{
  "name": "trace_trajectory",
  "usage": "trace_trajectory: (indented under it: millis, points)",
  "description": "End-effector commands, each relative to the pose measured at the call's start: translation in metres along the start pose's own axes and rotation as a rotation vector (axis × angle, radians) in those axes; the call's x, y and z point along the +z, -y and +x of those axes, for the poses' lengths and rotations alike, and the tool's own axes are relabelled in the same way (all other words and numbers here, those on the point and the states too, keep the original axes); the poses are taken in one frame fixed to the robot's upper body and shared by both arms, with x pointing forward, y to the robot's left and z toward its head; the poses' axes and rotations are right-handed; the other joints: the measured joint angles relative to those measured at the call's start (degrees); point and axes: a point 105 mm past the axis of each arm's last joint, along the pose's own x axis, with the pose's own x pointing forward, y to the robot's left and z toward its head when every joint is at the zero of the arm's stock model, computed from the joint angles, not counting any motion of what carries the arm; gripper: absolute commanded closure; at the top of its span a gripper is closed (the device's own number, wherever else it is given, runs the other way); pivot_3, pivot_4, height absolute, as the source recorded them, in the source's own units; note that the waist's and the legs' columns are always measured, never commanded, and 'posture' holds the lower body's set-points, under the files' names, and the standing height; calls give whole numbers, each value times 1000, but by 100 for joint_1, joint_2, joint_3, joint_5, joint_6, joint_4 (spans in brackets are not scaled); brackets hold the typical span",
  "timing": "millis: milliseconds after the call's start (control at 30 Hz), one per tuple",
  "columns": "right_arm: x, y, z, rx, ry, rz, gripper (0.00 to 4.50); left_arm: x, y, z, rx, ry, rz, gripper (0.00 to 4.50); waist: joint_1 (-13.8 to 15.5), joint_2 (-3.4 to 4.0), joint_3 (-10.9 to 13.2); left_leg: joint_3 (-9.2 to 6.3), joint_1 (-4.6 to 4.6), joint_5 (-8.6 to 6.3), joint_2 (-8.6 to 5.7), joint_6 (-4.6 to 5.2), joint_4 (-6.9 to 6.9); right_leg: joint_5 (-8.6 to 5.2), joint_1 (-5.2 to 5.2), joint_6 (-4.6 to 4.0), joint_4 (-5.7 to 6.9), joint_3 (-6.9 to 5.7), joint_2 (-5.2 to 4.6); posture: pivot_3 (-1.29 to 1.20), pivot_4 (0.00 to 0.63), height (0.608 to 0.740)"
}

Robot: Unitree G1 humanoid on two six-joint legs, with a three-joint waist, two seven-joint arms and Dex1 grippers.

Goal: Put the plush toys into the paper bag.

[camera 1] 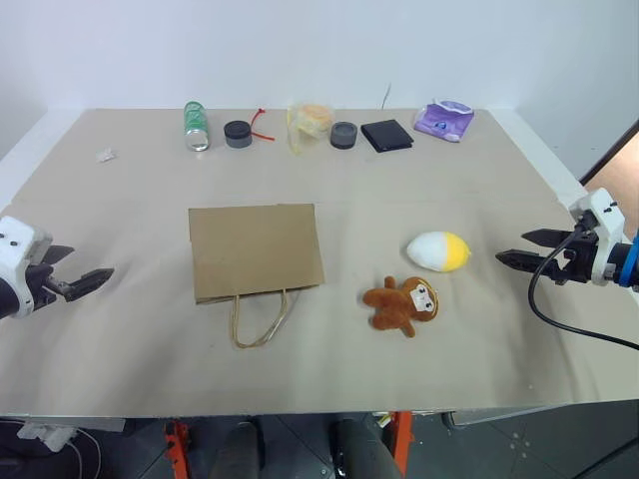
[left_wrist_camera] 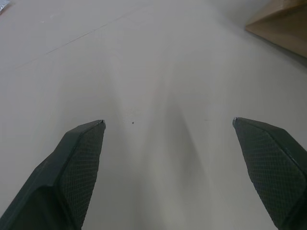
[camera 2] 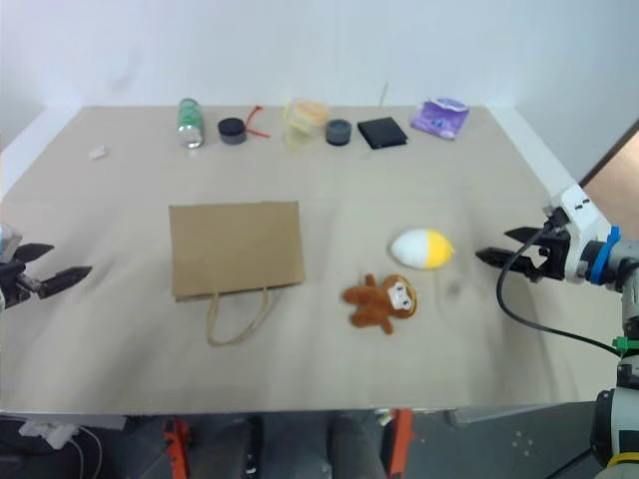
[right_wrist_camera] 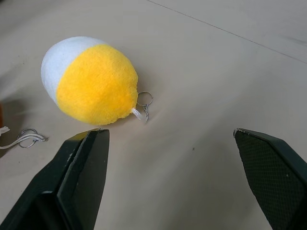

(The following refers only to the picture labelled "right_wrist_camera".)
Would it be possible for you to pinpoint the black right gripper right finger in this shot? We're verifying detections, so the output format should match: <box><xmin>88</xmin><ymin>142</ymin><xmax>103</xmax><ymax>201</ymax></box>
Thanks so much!
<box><xmin>233</xmin><ymin>128</ymin><xmax>307</xmax><ymax>230</ymax></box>

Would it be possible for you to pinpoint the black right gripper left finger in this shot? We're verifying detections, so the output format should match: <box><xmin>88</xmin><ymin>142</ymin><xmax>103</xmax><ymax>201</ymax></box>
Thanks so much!
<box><xmin>0</xmin><ymin>128</ymin><xmax>110</xmax><ymax>230</ymax></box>

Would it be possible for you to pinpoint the yellow and white plush ball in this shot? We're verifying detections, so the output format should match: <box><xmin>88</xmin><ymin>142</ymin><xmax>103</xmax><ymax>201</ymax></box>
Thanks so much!
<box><xmin>40</xmin><ymin>36</ymin><xmax>154</xmax><ymax>126</ymax></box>

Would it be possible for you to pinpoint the silver keyring with white cord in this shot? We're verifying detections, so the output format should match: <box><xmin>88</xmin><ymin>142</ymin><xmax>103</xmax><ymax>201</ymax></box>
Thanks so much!
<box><xmin>0</xmin><ymin>126</ymin><xmax>48</xmax><ymax>150</ymax></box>

